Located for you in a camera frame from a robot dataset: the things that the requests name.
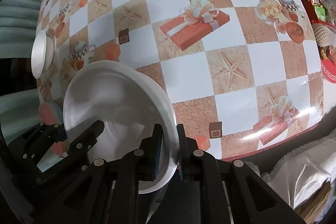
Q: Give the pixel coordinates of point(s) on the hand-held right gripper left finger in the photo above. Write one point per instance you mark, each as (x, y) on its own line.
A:
(157, 150)

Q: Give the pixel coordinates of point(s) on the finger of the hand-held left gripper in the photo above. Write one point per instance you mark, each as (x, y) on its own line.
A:
(81, 142)
(39, 137)

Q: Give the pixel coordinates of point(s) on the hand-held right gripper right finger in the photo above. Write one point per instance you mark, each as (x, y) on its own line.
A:
(181, 150)

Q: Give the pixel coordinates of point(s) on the large white foam bowl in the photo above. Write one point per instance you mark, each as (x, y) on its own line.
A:
(105, 92)

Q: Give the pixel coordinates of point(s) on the small white foam bowl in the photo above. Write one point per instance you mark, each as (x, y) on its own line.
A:
(39, 53)

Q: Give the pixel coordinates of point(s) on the checkered printed tablecloth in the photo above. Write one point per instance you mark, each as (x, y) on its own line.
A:
(210, 56)

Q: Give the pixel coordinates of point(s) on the white fluffy blanket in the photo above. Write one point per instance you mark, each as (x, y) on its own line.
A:
(302, 176)

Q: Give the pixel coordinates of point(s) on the teal sofa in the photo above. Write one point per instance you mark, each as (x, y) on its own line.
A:
(18, 8)

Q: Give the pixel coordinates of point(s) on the red snack tray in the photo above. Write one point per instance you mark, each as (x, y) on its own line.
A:
(329, 69)

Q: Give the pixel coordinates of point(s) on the white foam fruit net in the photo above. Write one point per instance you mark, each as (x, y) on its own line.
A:
(323, 34)

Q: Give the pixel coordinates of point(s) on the small green snack packet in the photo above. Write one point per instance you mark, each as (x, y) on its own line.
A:
(321, 12)

